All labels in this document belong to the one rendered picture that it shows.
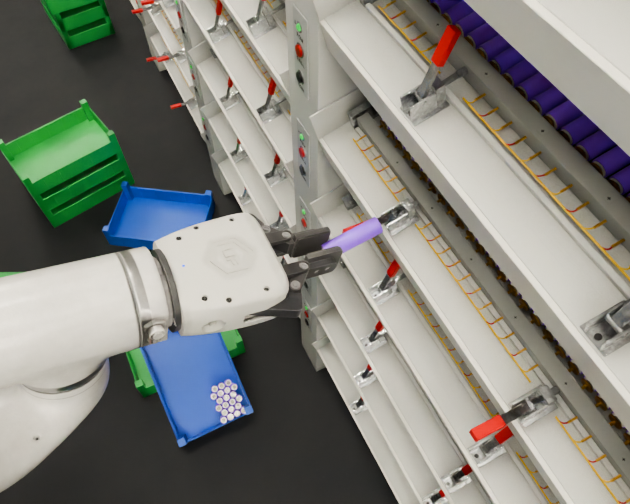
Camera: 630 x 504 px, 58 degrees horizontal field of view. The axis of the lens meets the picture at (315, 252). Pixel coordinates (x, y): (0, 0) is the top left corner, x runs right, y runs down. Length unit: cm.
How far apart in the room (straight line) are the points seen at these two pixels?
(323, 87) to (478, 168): 29
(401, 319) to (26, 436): 54
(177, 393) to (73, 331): 113
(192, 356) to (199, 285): 110
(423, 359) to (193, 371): 86
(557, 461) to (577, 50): 41
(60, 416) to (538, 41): 47
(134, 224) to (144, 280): 147
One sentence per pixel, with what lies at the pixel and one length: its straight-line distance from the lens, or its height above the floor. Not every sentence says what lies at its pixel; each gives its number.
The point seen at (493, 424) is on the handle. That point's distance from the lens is 61.
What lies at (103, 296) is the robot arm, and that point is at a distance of 47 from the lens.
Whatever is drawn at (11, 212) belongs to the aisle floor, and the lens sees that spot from 214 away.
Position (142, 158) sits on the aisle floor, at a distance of 212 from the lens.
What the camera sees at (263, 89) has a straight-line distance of 117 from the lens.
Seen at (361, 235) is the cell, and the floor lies 104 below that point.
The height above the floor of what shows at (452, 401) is 74.
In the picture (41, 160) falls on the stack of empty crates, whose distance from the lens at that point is 200.
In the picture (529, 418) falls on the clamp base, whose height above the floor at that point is 94.
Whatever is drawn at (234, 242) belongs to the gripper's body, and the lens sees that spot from 52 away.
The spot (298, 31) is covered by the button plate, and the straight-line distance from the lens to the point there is 76.
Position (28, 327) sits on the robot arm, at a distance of 47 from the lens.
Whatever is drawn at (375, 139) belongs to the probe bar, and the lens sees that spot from 77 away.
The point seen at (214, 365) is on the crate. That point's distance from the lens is 158.
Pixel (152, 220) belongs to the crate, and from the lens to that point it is 193.
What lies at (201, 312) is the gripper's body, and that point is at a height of 109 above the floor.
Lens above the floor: 151
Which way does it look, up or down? 57 degrees down
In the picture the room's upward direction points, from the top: straight up
